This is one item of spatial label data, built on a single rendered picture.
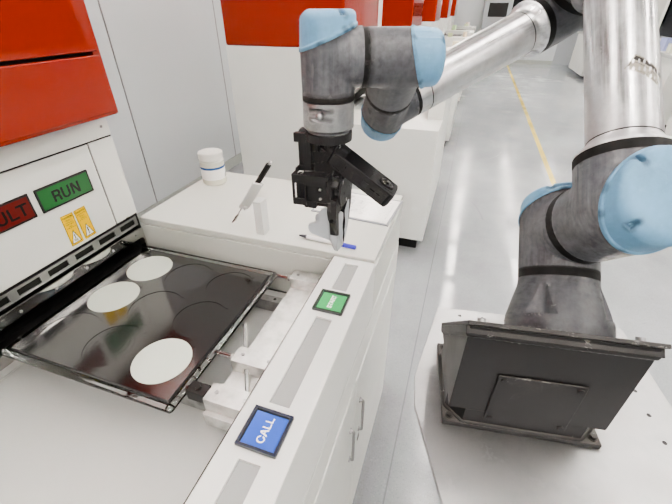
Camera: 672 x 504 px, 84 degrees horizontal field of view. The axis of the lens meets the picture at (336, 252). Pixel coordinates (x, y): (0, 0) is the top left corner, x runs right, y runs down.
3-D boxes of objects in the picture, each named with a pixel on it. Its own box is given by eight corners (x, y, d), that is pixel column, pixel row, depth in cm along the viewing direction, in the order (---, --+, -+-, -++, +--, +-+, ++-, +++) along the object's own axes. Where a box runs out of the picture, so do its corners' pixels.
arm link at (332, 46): (366, 8, 45) (295, 8, 44) (363, 105, 51) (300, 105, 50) (359, 8, 51) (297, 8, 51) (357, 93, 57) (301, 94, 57)
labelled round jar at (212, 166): (198, 184, 112) (192, 153, 107) (212, 176, 118) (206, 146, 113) (218, 187, 110) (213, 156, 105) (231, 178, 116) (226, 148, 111)
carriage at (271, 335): (206, 424, 60) (202, 414, 58) (296, 288, 89) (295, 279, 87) (250, 440, 58) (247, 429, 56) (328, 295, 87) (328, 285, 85)
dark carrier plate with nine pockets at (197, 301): (12, 349, 67) (10, 347, 67) (148, 251, 95) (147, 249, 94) (169, 402, 58) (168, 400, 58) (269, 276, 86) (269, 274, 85)
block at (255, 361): (232, 370, 65) (229, 359, 64) (242, 356, 68) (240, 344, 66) (273, 382, 63) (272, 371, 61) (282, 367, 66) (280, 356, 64)
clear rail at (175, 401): (164, 414, 57) (161, 408, 57) (273, 274, 87) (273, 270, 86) (171, 416, 57) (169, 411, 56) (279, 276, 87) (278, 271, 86)
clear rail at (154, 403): (0, 356, 67) (-4, 351, 66) (8, 350, 68) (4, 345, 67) (171, 416, 57) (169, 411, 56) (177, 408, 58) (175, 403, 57)
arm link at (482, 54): (547, 0, 76) (345, 110, 69) (585, -53, 65) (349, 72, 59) (582, 44, 74) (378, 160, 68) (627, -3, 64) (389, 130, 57)
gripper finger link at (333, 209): (334, 225, 65) (334, 179, 60) (344, 227, 65) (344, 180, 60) (325, 238, 61) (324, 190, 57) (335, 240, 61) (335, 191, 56)
